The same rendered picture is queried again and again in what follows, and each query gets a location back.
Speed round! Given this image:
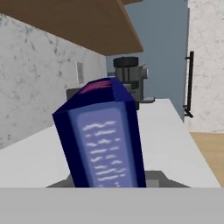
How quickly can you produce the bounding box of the dark blue cereal box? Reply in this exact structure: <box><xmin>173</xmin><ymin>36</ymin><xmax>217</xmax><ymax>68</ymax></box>
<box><xmin>52</xmin><ymin>76</ymin><xmax>147</xmax><ymax>188</ymax></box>

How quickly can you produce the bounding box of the black bar handle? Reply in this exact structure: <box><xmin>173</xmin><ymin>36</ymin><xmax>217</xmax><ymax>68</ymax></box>
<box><xmin>183</xmin><ymin>51</ymin><xmax>195</xmax><ymax>119</ymax></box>

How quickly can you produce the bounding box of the grey and black coffee machine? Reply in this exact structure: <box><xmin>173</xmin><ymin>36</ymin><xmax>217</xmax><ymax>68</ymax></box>
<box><xmin>107</xmin><ymin>56</ymin><xmax>156</xmax><ymax>111</ymax></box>

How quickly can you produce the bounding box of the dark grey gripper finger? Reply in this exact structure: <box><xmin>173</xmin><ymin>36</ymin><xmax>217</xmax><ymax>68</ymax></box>
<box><xmin>46</xmin><ymin>173</ymin><xmax>75</xmax><ymax>188</ymax></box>

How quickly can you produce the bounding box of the blue-grey tall cabinet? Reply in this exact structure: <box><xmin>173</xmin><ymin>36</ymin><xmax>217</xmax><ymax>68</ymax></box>
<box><xmin>106</xmin><ymin>0</ymin><xmax>191</xmax><ymax>123</ymax></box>

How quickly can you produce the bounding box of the brown wooden wall cabinet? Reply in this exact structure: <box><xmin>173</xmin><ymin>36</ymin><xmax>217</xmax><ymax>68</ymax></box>
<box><xmin>0</xmin><ymin>0</ymin><xmax>144</xmax><ymax>57</ymax></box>

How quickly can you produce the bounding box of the grey wall outlet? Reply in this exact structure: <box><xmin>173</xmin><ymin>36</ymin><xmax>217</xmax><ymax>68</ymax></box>
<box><xmin>75</xmin><ymin>61</ymin><xmax>85</xmax><ymax>85</ymax></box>

